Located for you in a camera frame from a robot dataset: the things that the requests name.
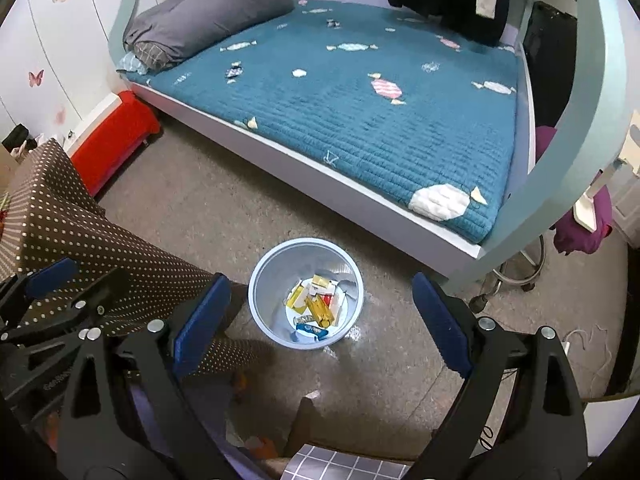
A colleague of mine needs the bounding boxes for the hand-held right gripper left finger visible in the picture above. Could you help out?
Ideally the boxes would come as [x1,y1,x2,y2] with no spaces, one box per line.
[56,272,236,480]

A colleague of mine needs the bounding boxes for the plaid pillow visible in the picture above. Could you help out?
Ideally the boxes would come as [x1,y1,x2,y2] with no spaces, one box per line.
[132,40,176,71]

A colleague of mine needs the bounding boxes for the light blue pillow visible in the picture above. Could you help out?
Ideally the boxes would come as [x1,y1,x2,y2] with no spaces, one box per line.
[117,52,151,76]

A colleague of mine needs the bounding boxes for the light blue plastic bin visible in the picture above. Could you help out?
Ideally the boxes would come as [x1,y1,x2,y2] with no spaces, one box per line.
[248,238,365,350]

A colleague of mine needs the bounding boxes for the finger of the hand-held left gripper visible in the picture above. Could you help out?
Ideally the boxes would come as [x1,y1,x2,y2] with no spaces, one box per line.
[0,271,126,350]
[0,258,80,322]

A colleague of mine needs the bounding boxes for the red storage box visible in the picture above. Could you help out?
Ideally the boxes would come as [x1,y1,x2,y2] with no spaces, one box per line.
[70,91,163,196]

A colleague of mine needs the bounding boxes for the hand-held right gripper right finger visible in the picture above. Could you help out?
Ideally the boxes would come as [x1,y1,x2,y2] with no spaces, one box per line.
[411,272,588,480]

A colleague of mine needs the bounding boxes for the small black bag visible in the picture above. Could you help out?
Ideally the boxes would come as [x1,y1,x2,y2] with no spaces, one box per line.
[2,125,36,153]

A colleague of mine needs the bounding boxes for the brown polka-dot tablecloth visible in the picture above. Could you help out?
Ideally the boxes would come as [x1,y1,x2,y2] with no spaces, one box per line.
[0,138,261,376]

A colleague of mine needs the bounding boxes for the grey duvet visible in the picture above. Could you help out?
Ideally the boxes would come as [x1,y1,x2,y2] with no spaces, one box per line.
[123,0,296,63]

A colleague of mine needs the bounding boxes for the large black bag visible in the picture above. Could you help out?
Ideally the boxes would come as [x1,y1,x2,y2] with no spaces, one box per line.
[522,1,581,128]

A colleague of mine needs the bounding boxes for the white cable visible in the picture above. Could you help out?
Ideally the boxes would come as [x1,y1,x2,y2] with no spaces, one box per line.
[562,322,616,396]

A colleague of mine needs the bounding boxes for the bed with teal mattress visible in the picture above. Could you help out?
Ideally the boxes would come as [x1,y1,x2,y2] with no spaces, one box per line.
[107,0,628,293]

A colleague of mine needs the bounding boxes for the white paper wrappers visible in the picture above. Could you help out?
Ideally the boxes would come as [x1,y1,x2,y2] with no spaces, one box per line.
[327,290,351,328]

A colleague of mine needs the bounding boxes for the purple stool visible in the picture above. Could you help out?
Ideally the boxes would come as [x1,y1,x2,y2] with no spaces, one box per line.
[470,125,613,311]

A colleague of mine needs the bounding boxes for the white wardrobe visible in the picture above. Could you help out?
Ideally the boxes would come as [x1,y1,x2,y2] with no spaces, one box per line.
[0,0,126,146]

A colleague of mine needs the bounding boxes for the yellow white box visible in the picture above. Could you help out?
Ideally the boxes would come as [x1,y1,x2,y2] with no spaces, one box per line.
[286,274,336,308]

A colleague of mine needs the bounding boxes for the grey checked cloth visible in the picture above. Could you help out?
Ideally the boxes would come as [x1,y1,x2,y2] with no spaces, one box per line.
[285,442,412,480]

